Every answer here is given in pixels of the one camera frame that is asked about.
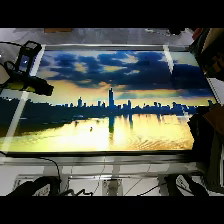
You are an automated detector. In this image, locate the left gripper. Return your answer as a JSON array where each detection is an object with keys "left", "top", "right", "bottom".
[{"left": 25, "top": 75, "right": 55, "bottom": 97}]

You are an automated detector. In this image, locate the heap of clothes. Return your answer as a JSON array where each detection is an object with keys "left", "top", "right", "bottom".
[{"left": 187, "top": 28, "right": 224, "bottom": 82}]

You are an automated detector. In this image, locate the black garment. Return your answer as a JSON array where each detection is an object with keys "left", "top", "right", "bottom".
[{"left": 186, "top": 112, "right": 224, "bottom": 195}]

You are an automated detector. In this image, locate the brown garment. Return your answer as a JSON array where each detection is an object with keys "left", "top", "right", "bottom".
[{"left": 202, "top": 103, "right": 224, "bottom": 137}]

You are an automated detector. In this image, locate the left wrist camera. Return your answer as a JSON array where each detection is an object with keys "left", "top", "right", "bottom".
[{"left": 14, "top": 40, "right": 44, "bottom": 74}]

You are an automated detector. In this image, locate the black cable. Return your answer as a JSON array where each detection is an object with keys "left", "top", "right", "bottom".
[{"left": 0, "top": 150, "right": 63, "bottom": 188}]

